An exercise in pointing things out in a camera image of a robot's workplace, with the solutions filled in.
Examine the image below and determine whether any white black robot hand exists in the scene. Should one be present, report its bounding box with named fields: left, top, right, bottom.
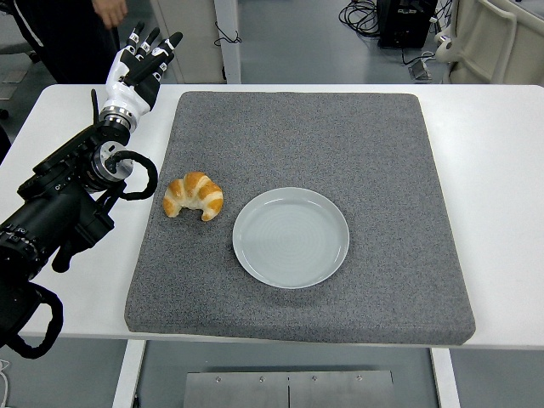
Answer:
left=101, top=23, right=184, bottom=117

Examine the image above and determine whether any golden brown croissant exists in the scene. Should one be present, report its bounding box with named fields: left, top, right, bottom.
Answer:
left=162, top=171, right=225, bottom=223

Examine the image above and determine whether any pale grey round plate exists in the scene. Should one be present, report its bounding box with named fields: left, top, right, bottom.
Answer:
left=231, top=186, right=351, bottom=290

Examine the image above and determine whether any grey metal plate with screws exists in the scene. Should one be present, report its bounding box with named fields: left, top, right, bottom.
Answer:
left=183, top=370, right=395, bottom=408

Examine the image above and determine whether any person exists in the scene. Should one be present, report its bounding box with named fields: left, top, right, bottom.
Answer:
left=12, top=0, right=124, bottom=85

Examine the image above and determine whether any person's hand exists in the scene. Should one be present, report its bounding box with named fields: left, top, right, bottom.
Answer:
left=92, top=0, right=128, bottom=30

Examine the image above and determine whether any white cabinet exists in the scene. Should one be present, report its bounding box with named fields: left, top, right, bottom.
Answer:
left=149, top=0, right=226, bottom=84

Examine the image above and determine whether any grey speckled square mat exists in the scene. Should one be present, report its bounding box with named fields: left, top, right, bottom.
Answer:
left=122, top=90, right=476, bottom=348

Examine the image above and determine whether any black computer case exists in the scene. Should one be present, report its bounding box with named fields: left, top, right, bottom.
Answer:
left=377, top=0, right=439, bottom=48

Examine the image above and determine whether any small grey floor pedal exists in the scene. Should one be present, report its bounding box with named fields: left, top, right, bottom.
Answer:
left=408, top=59, right=434, bottom=82

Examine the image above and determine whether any thin black hanging cable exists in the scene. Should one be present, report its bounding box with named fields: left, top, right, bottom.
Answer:
left=213, top=20, right=243, bottom=47

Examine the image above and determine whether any black floor cable bundle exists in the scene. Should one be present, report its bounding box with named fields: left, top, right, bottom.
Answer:
left=338, top=0, right=380, bottom=38

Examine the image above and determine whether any thin white cable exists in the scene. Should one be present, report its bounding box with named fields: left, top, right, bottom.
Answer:
left=0, top=359, right=12, bottom=408

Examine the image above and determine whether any cream white frame structure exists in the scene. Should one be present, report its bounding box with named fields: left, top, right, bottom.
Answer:
left=433, top=0, right=544, bottom=86

